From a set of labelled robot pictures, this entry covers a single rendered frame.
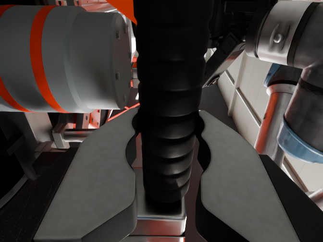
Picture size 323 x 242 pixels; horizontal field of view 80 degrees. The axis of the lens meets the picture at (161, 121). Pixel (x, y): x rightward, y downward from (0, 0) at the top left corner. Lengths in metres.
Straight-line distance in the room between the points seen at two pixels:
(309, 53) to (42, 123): 0.40
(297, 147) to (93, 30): 0.30
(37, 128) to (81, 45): 0.19
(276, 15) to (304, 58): 0.06
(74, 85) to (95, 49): 0.05
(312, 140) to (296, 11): 0.16
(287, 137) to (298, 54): 0.11
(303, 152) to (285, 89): 0.41
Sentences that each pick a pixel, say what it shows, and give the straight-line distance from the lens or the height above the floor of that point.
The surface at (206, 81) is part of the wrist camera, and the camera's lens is 0.37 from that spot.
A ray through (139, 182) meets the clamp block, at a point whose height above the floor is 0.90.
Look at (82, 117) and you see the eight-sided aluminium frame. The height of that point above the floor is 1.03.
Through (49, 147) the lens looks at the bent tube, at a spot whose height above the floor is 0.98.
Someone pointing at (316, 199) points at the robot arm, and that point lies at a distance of 0.56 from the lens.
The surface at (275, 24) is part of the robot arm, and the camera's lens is 0.30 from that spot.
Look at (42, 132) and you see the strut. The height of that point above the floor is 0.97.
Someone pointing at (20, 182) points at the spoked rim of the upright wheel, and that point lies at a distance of 0.50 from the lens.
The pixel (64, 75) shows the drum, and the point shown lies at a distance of 0.24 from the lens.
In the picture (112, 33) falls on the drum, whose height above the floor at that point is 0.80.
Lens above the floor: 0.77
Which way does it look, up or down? 33 degrees up
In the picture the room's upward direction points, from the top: 179 degrees counter-clockwise
